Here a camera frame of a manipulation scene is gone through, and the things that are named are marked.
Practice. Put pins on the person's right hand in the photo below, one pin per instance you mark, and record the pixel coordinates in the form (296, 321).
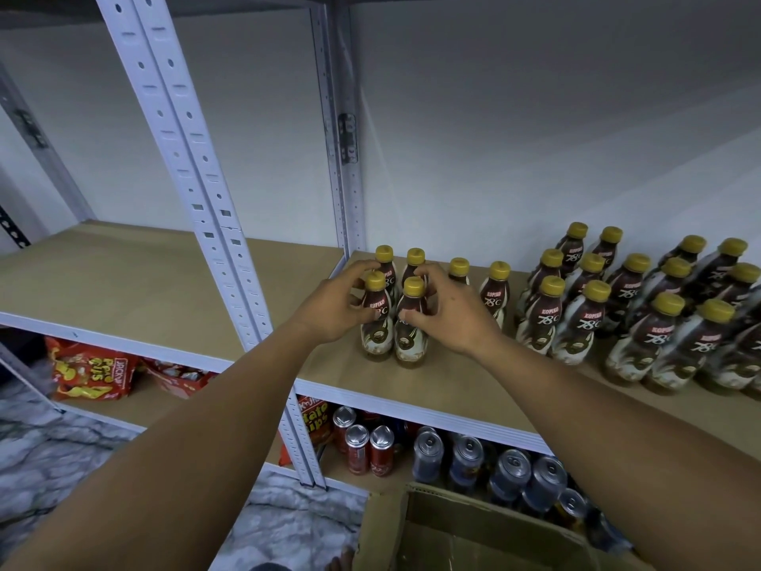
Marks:
(458, 315)

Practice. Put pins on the person's left hand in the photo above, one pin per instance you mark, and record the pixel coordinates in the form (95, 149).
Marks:
(333, 309)

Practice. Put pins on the coffee bottle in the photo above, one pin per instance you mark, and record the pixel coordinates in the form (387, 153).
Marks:
(378, 339)
(410, 345)

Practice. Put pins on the group of Kopiko coffee bottles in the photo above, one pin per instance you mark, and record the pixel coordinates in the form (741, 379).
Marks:
(648, 348)

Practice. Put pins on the white metal shelving rack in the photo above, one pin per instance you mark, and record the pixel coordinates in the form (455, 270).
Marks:
(119, 279)

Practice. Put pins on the brown cardboard box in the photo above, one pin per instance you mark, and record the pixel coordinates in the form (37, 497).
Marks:
(476, 535)

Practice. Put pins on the person's right forearm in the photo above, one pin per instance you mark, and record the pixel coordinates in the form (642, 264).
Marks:
(630, 458)

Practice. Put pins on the person's left forearm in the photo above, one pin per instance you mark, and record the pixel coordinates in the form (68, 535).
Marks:
(167, 470)

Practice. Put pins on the large red chips packet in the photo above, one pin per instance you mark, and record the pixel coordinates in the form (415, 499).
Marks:
(312, 422)

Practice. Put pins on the row of silver cans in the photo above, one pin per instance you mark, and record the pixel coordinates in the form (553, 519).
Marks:
(464, 464)

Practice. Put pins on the red yellow snack packet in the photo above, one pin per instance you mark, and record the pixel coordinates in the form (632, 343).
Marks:
(89, 372)

